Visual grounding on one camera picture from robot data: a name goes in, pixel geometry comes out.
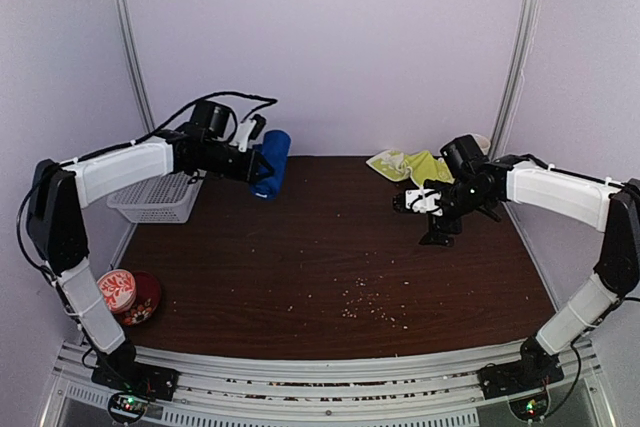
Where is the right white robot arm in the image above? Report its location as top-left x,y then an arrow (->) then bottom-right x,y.
402,135 -> 639,396

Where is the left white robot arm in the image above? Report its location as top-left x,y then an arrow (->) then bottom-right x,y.
16,92 -> 277,391

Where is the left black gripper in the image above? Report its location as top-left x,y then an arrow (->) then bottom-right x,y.
202,140 -> 274,183

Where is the left black cable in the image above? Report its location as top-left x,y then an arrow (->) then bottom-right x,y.
14,90 -> 279,273

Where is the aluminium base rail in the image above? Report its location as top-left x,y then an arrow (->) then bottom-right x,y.
36,340 -> 622,426

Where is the right aluminium frame post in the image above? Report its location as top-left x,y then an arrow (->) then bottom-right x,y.
489,0 -> 540,158

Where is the white plastic basket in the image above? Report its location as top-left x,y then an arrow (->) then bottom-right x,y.
107,174 -> 202,224

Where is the black cable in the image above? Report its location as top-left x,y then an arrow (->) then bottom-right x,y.
14,90 -> 279,273
542,166 -> 640,416

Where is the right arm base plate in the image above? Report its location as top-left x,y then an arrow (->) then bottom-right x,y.
477,360 -> 564,400

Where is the aluminium frame post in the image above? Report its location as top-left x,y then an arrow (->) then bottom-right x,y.
114,0 -> 156,133
489,0 -> 540,158

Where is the right black cable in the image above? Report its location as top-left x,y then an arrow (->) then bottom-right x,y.
542,166 -> 640,416

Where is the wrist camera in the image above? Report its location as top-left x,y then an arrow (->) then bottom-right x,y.
231,114 -> 266,152
392,189 -> 443,217

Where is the blue towel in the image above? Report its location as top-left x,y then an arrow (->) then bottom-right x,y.
250,130 -> 291,200

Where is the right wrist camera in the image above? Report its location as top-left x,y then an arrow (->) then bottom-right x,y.
392,189 -> 443,217

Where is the red white patterned bowl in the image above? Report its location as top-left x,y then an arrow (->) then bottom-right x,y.
97,269 -> 137,314

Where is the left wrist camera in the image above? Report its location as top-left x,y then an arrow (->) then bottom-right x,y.
231,114 -> 266,152

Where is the left aluminium frame post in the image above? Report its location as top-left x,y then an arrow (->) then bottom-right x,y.
114,0 -> 156,133

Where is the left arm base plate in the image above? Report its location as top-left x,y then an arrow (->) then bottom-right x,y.
91,360 -> 179,401

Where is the dark red floral bowl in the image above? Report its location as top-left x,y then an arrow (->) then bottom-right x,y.
116,271 -> 162,327

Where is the yellow green patterned towel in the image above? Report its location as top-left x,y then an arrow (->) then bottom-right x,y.
366,150 -> 454,187

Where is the cream ceramic mug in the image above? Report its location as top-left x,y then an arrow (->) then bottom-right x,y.
472,133 -> 491,155

